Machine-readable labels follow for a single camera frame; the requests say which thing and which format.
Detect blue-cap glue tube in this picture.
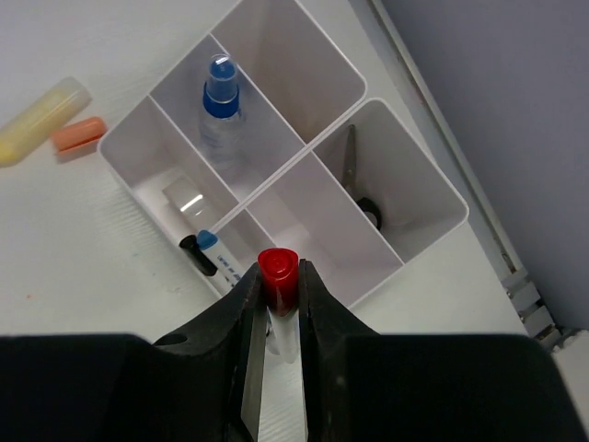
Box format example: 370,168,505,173
199,52,242,172

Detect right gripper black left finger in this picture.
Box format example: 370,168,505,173
1,265,266,441

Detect orange eraser piece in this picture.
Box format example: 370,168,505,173
50,117,108,154

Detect black scissors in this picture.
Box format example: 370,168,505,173
341,124,383,231

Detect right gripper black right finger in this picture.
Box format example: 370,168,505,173
298,261,587,441

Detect blue-cap white marker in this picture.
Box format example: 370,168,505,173
196,229,246,287

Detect white black-tip pen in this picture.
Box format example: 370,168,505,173
162,178,217,279

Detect red-cap white marker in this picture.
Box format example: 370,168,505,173
258,248,299,364

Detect aluminium side rail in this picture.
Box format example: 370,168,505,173
358,0,576,351

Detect yellow highlighter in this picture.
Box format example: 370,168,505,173
1,76,92,168

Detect white divided organizer box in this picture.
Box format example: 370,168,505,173
98,1,468,306

